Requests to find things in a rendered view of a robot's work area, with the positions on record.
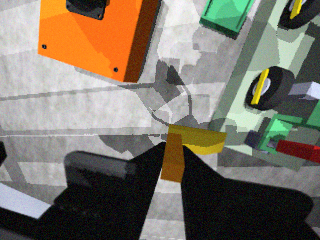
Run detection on green tray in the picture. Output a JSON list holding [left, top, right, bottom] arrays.
[[204, 0, 249, 28], [199, 0, 254, 36]]

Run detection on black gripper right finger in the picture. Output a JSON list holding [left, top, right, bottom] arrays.
[[181, 145, 313, 240]]

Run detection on red-headed pin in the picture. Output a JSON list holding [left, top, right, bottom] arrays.
[[266, 139, 320, 163]]

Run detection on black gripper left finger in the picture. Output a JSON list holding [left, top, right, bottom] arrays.
[[63, 142, 166, 240]]

